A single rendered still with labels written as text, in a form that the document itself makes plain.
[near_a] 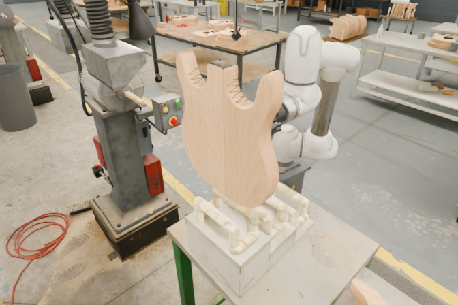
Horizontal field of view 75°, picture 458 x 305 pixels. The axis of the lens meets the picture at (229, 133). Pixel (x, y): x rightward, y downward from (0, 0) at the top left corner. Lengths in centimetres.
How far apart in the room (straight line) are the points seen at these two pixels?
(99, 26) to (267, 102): 102
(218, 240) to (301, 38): 68
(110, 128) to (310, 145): 122
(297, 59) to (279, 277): 74
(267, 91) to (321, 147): 126
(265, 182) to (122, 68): 87
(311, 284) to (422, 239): 180
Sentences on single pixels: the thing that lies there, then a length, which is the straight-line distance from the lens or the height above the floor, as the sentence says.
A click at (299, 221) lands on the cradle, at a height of 98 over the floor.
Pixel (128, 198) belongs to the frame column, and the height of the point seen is 40.
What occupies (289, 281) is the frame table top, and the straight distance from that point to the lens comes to 116.
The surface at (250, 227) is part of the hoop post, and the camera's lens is 99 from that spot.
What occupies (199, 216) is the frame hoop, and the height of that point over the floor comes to 114.
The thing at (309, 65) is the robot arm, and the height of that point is 161.
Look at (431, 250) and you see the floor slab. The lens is 282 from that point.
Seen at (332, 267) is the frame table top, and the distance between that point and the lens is 123.
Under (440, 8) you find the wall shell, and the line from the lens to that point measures 1207.
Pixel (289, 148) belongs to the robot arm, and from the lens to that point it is 187.
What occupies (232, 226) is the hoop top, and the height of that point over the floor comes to 121.
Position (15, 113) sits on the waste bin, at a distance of 443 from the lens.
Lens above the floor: 189
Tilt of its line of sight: 31 degrees down
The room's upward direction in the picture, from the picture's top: straight up
